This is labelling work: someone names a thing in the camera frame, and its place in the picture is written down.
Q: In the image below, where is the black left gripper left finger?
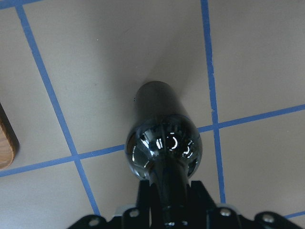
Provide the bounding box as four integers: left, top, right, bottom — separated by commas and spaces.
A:
122, 180, 151, 229

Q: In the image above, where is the wooden tray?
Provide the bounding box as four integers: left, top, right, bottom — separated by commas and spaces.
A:
0, 105, 20, 170

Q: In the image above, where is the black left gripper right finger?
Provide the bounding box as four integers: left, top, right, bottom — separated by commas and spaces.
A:
185, 181, 238, 229

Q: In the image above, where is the dark wine bottle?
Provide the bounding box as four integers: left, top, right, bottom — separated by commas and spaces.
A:
125, 81, 203, 229

